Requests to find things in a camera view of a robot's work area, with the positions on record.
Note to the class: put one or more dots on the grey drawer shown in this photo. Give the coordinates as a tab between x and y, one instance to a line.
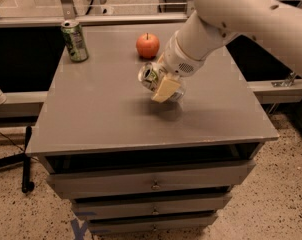
151	223
153	206
148	180

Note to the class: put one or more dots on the metal bracket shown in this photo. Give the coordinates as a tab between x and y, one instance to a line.
287	82

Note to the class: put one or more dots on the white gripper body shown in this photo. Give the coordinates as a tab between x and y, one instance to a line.
176	61

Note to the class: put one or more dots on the grey metal rail frame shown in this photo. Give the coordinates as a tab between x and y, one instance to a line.
14	13

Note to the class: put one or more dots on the grey drawer cabinet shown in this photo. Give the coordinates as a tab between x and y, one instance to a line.
99	117

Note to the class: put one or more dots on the white 7up can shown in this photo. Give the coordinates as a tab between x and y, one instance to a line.
150	76

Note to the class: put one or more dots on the green soda can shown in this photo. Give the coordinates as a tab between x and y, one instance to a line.
74	40

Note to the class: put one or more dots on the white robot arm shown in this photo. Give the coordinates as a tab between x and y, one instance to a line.
273	25

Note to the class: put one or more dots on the red apple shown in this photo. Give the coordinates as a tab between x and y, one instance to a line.
147	45

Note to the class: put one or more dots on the top grey drawer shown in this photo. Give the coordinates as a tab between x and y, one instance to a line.
148	180

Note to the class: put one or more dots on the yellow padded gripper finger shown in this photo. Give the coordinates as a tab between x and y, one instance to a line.
166	89

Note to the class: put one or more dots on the bottom grey drawer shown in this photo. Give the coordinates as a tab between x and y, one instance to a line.
151	223

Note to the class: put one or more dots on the black tripod leg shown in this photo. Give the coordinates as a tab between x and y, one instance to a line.
27	185

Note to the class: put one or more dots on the middle grey drawer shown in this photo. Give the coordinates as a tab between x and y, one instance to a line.
153	206

